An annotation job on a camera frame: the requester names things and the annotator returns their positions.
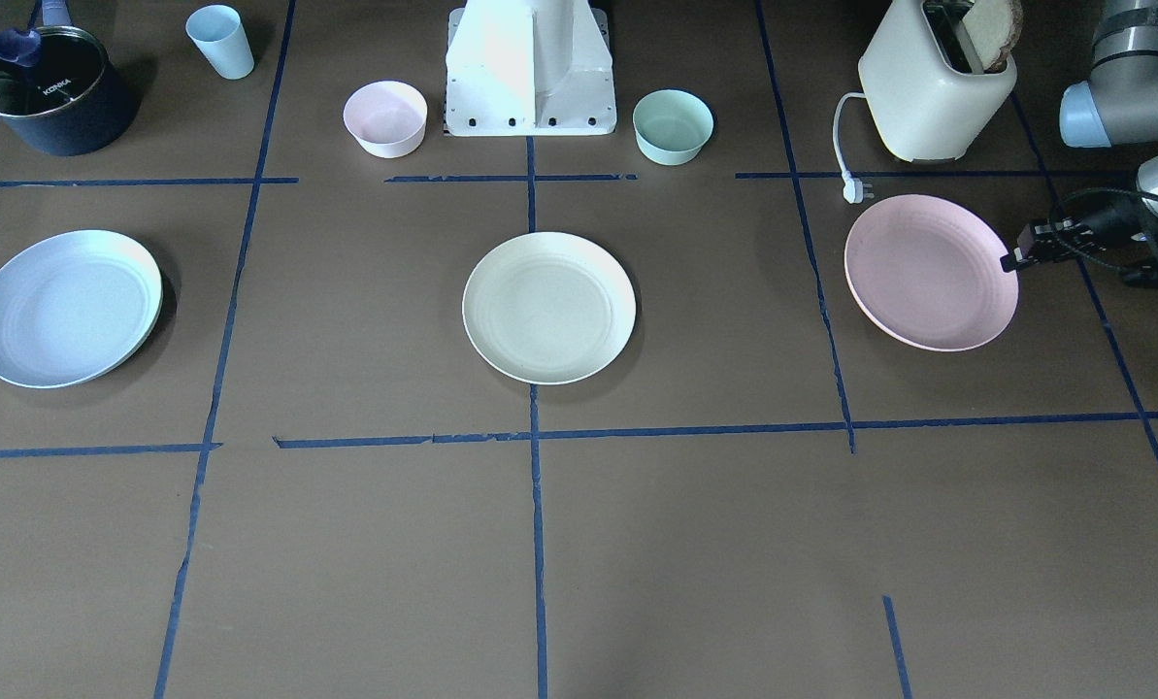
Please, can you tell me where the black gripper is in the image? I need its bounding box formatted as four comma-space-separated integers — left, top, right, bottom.
1001, 199, 1158, 290

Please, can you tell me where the pink plate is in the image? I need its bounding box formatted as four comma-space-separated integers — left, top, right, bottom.
844, 194, 1019, 352

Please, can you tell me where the blue plate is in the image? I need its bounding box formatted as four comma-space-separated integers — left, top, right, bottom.
0, 229, 163, 389

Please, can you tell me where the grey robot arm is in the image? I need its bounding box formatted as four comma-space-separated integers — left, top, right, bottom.
1001, 1, 1158, 290

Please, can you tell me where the cream toaster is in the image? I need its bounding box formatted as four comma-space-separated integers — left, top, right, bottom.
858, 1, 1018, 162

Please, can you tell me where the bread slice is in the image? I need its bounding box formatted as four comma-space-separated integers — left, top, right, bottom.
961, 0, 1025, 74

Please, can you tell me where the green bowl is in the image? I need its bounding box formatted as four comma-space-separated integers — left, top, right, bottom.
632, 89, 714, 165

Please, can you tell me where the cream plate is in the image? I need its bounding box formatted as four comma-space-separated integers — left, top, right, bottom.
460, 231, 638, 385

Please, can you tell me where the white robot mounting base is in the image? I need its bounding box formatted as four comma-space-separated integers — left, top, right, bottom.
444, 1, 617, 137

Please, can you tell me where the pink bowl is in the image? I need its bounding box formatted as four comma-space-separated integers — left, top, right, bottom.
343, 81, 428, 159

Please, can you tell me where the light blue cup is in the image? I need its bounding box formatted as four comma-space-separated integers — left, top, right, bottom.
186, 3, 254, 80

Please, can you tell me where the dark blue pot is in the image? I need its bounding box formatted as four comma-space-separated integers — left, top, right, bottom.
0, 1, 140, 156

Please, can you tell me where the white power plug cable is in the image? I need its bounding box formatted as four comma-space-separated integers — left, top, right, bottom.
833, 91, 875, 205

